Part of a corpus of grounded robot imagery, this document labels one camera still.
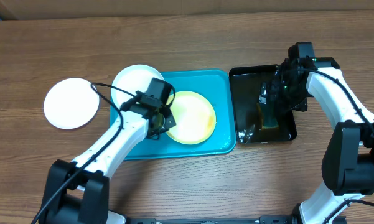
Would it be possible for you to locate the yellow plate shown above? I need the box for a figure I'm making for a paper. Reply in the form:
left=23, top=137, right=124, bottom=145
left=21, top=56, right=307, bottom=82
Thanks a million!
left=166, top=91, right=217, bottom=145

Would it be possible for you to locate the yellow green sponge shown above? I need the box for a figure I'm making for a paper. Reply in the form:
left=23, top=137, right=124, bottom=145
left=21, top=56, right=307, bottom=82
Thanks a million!
left=257, top=103, right=279, bottom=129

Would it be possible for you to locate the white plate with stain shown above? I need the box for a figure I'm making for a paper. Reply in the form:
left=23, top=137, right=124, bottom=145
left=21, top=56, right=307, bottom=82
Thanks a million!
left=43, top=78, right=100, bottom=129

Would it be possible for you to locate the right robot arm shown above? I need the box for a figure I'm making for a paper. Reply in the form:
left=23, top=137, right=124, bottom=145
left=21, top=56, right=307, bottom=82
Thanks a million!
left=258, top=57, right=374, bottom=223

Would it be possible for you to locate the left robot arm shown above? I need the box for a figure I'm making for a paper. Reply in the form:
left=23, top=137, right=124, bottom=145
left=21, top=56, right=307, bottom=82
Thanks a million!
left=33, top=106, right=175, bottom=223

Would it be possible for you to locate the black water tray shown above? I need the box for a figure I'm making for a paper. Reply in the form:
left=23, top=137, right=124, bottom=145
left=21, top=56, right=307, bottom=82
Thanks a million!
left=229, top=65, right=297, bottom=144

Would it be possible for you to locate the teal serving tray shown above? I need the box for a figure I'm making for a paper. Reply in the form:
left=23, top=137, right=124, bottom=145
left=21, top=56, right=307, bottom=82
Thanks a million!
left=126, top=69, right=236, bottom=161

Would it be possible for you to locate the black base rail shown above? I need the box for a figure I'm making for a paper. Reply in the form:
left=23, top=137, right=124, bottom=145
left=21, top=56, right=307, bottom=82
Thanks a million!
left=126, top=215, right=301, bottom=224

